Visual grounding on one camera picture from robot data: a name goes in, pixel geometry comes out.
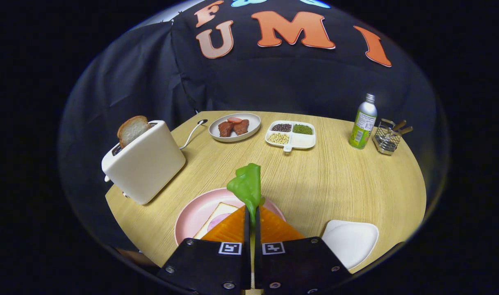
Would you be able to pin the pile of yellow soybeans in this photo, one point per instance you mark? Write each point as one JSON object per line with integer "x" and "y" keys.
{"x": 278, "y": 138}

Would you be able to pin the pink plate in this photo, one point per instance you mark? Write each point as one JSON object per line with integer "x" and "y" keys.
{"x": 196, "y": 211}

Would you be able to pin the white bread slice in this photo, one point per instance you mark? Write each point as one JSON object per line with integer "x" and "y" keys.
{"x": 221, "y": 209}

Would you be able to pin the white triangular plate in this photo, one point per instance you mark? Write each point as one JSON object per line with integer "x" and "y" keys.
{"x": 349, "y": 241}

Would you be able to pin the white round plate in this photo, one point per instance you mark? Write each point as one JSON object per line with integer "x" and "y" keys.
{"x": 253, "y": 121}

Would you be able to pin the pile of green beans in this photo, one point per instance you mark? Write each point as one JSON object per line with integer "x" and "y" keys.
{"x": 302, "y": 129}

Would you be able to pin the pile of dark red beans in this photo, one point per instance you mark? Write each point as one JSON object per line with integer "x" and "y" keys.
{"x": 281, "y": 127}

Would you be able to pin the toasted bread slice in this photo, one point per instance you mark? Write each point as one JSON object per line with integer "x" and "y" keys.
{"x": 131, "y": 130}

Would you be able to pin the white toaster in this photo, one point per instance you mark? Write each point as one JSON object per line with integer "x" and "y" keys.
{"x": 146, "y": 164}

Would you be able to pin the black backdrop cloth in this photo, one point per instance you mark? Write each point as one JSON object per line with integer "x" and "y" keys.
{"x": 274, "y": 82}

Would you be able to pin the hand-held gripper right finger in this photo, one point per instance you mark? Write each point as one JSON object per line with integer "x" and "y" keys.
{"x": 298, "y": 266}

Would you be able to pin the white divided dish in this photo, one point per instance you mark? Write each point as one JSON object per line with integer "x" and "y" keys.
{"x": 302, "y": 141}

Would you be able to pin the pink ham slice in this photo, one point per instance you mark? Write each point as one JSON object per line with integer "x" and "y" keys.
{"x": 218, "y": 222}

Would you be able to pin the green lettuce leaf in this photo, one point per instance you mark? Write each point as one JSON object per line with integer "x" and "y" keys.
{"x": 247, "y": 186}

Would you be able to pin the pink sausage slice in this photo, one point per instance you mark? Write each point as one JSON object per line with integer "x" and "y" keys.
{"x": 234, "y": 120}

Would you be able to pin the green label metal bottle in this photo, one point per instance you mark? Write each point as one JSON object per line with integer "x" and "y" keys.
{"x": 362, "y": 127}

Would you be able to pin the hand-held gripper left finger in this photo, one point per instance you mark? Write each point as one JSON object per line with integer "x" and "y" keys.
{"x": 208, "y": 266}

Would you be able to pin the brown meat piece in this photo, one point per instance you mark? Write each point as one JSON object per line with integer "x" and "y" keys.
{"x": 241, "y": 127}
{"x": 225, "y": 129}

